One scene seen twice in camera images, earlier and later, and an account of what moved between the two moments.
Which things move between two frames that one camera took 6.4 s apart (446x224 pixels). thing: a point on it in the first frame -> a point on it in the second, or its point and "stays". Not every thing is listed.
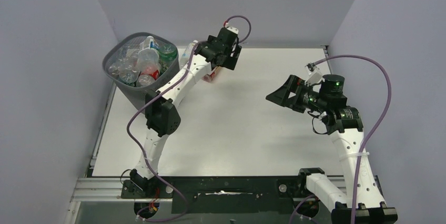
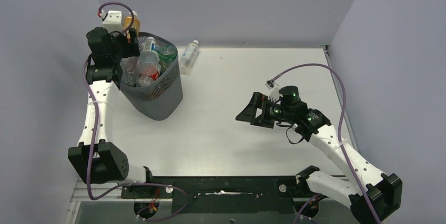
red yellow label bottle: (209, 78) -> (131, 21)
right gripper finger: (291, 94) -> (248, 114)
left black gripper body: (229, 60) -> (122, 49)
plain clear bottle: (128, 69) stays
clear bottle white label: (186, 54) stays
